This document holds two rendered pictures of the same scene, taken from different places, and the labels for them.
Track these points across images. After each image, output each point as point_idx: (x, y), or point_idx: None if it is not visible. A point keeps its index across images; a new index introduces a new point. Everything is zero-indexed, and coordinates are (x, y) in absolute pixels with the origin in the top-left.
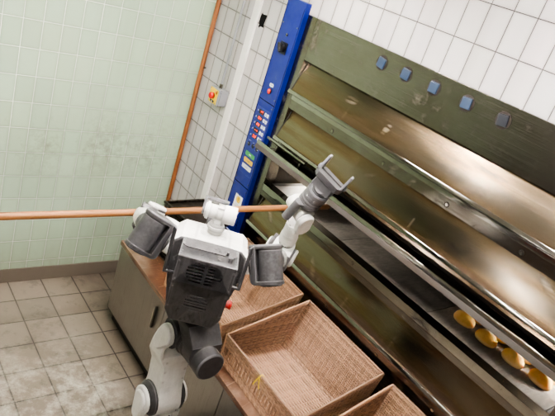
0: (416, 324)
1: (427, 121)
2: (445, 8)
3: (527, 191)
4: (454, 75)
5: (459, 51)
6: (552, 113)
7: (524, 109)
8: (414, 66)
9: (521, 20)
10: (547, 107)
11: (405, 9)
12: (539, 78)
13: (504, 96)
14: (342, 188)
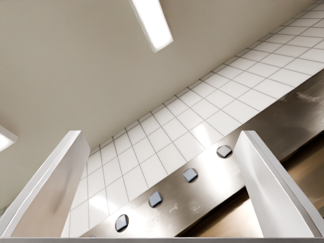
0: None
1: (178, 227)
2: (121, 163)
3: (310, 158)
4: (162, 175)
5: (151, 164)
6: (238, 120)
7: (224, 135)
8: (124, 209)
9: (168, 124)
10: (232, 121)
11: (90, 192)
12: (208, 122)
13: (205, 145)
14: (313, 210)
